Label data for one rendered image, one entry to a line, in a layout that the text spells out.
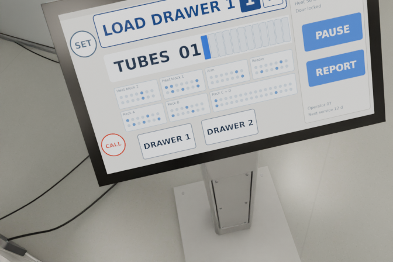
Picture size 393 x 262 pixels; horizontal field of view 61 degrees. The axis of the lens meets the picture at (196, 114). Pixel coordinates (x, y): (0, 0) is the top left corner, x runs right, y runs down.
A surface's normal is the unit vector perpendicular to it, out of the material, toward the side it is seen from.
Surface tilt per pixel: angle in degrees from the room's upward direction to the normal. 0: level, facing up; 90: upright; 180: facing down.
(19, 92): 0
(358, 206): 1
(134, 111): 50
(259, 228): 0
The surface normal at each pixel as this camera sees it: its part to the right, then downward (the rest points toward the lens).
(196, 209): -0.19, -0.53
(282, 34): 0.08, 0.26
